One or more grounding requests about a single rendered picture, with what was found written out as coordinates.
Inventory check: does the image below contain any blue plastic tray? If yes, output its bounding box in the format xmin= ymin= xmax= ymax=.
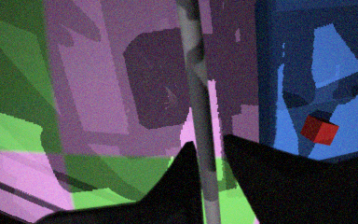
xmin=255 ymin=0 xmax=358 ymax=164

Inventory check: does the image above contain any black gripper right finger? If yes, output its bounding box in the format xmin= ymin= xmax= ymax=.
xmin=224 ymin=134 xmax=358 ymax=224

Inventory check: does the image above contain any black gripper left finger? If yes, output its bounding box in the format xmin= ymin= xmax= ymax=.
xmin=34 ymin=141 xmax=204 ymax=224

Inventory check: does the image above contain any red cube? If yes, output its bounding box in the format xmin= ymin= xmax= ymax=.
xmin=300 ymin=115 xmax=339 ymax=146

